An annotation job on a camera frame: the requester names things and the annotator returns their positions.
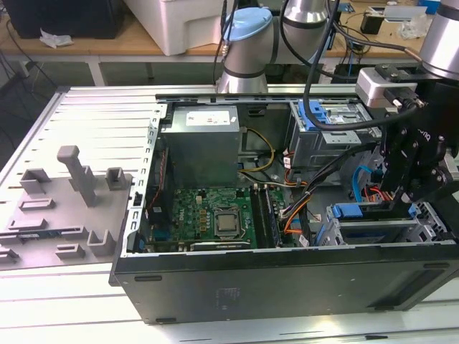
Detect black PC case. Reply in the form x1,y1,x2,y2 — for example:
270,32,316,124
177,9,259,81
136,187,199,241
109,84,459,325

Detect black monitor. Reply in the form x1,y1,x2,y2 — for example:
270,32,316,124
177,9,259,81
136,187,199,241
6,0,125,39

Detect metal disk bay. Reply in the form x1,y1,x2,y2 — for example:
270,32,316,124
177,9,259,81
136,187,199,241
324,143,449,249

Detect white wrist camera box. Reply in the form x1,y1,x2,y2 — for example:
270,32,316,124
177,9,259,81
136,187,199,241
355,67,419,108

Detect hard disk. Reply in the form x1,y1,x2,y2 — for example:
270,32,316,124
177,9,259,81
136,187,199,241
331,201,415,246

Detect large white box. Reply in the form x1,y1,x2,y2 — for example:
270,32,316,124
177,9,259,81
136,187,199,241
125,0,230,57

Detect blue plastic drive latch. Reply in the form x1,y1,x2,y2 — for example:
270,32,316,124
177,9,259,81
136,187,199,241
296,100,340,132

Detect black graphics card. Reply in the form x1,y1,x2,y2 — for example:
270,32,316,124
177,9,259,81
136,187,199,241
189,240,254,252

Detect crumpled white paper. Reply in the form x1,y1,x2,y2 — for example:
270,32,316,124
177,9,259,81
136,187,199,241
38,28,75,49

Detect orange wire bundle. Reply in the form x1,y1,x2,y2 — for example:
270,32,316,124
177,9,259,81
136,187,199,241
282,199,310,236

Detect black CPU socket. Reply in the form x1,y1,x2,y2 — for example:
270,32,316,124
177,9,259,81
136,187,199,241
210,206,245,240

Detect wooden desk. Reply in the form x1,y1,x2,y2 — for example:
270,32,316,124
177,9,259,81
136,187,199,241
0,6,431,67

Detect silver CPU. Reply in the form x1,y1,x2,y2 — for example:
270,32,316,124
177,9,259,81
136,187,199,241
214,214,240,232

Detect RAM stick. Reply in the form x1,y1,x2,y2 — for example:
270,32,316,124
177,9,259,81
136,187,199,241
16,232,58,241
264,186,281,247

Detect black cable bundle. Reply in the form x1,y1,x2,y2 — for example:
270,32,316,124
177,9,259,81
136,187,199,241
281,141,381,216

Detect small black box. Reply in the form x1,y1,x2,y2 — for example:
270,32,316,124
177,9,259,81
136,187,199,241
360,10,384,35

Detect grey power supply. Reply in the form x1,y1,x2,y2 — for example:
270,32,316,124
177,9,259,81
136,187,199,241
160,105,241,189

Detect flat white tray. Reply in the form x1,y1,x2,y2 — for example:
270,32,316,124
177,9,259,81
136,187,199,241
383,5,430,23

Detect metal optical drive cage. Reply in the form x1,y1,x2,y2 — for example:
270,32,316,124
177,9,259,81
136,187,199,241
288,99,384,175

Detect blue data wire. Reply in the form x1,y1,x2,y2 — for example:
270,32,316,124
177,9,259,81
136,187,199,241
353,165,384,205

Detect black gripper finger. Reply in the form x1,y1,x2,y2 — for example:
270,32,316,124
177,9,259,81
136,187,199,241
403,165,453,202
380,125,420,213

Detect green motherboard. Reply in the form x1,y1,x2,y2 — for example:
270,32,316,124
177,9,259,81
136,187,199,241
143,186,298,252

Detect grey parts rack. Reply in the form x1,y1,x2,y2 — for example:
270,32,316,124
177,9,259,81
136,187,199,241
0,145,136,272

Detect thick black camera cable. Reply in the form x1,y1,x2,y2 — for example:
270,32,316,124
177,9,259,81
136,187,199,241
279,0,424,132

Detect orange red power wire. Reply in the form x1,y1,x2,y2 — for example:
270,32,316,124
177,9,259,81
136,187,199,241
364,184,399,205

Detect clear plastic bags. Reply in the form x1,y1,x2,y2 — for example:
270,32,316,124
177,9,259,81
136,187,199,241
398,16,433,39

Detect yellow wires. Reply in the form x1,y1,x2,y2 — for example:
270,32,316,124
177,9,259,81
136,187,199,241
237,127,276,173

